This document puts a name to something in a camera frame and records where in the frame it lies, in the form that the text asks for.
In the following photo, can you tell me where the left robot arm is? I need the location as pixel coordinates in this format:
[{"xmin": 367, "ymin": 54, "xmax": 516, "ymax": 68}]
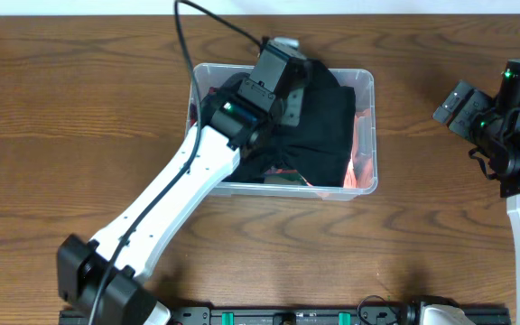
[{"xmin": 57, "ymin": 37, "xmax": 311, "ymax": 324}]

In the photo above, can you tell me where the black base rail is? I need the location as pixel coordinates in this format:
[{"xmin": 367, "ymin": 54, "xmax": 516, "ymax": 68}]
[{"xmin": 58, "ymin": 295, "xmax": 513, "ymax": 325}]

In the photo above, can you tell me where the pink cloth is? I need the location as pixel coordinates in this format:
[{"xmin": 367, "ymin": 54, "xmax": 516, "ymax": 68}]
[{"xmin": 304, "ymin": 107, "xmax": 375, "ymax": 190}]

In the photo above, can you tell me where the left black cable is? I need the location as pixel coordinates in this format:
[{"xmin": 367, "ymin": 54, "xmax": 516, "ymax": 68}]
[{"xmin": 87, "ymin": 0, "xmax": 265, "ymax": 325}]

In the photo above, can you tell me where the dark green cloth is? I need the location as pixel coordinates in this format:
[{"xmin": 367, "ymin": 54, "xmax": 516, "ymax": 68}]
[{"xmin": 264, "ymin": 170, "xmax": 307, "ymax": 186}]

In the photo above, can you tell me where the black hooded sweatshirt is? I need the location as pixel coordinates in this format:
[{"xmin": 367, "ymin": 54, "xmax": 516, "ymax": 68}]
[{"xmin": 227, "ymin": 60, "xmax": 356, "ymax": 187}]

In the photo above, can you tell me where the red navy plaid shirt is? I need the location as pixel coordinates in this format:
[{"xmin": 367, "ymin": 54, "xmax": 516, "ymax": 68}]
[{"xmin": 189, "ymin": 103, "xmax": 198, "ymax": 127}]

